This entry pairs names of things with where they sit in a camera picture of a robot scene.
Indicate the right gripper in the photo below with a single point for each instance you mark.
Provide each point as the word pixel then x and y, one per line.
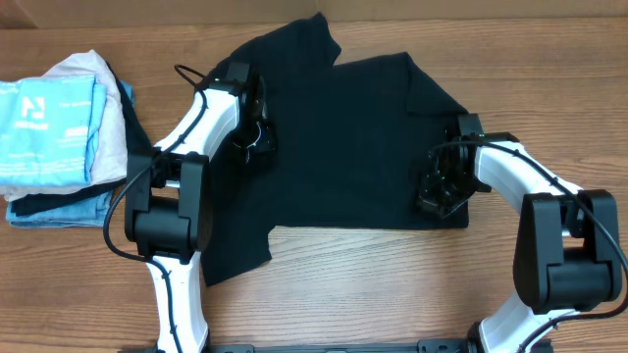
pixel 428 201

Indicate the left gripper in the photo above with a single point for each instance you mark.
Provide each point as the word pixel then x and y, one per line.
pixel 261 153

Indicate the black t-shirt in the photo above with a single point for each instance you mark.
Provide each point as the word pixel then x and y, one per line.
pixel 353 140

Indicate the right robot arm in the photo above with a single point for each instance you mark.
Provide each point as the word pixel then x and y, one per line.
pixel 568 264

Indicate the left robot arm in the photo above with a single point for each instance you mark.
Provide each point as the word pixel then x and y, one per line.
pixel 169 211

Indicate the black folded shirt in stack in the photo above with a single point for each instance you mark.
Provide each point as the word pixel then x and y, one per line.
pixel 136 137

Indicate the beige folded shirt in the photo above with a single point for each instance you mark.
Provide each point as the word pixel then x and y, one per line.
pixel 78 64

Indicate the blue denim folded garment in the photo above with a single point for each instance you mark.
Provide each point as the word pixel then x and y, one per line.
pixel 64 216

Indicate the light blue printed folded shirt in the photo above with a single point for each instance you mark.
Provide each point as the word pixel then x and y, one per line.
pixel 49 130

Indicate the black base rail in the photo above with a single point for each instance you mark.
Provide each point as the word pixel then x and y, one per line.
pixel 333 348

